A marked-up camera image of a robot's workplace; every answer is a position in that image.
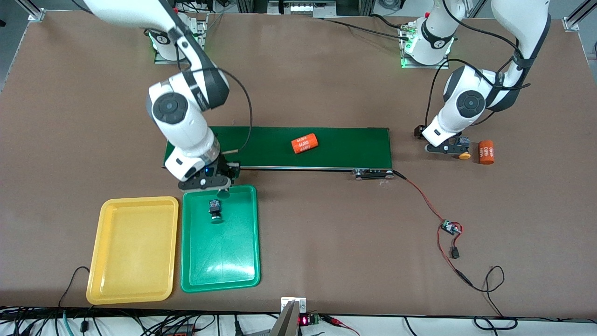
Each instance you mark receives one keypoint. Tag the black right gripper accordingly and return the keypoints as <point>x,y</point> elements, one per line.
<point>227,168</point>

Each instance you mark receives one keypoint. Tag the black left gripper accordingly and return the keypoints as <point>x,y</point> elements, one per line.
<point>463,141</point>

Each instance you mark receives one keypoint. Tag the yellow mushroom push button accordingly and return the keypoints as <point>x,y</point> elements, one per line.
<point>464,155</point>

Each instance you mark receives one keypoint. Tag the orange cylinder with white print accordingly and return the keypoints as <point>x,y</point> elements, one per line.
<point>304,143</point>
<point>486,152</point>

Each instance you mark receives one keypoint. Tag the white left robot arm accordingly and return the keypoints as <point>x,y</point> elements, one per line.
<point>466,102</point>

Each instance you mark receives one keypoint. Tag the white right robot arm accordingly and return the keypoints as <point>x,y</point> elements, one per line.
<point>179,121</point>

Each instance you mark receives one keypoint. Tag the green plastic tray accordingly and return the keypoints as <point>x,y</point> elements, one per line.
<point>219,252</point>

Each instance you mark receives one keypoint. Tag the green conveyor belt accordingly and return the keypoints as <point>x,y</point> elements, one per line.
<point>336,151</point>

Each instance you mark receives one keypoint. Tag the small conveyor controller board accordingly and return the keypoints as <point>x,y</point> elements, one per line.
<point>450,227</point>

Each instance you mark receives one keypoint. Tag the yellow plastic tray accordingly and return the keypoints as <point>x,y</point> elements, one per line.
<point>133,249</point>

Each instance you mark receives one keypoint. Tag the red LED display module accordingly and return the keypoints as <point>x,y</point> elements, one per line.
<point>304,320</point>

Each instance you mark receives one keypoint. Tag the background electronics unit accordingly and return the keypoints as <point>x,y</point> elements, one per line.
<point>303,7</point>

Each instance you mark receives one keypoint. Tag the red clip lead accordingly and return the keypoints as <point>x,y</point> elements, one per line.
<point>339,322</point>

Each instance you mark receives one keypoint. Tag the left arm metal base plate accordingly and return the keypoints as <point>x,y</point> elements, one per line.
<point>422,66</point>

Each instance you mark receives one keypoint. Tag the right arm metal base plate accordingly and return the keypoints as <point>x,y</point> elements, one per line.
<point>161,59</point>

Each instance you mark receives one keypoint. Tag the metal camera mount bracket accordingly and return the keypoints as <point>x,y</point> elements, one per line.
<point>285,322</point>

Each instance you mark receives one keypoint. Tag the aluminium table corner bracket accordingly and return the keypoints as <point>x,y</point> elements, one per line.
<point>32,13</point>
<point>576,18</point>

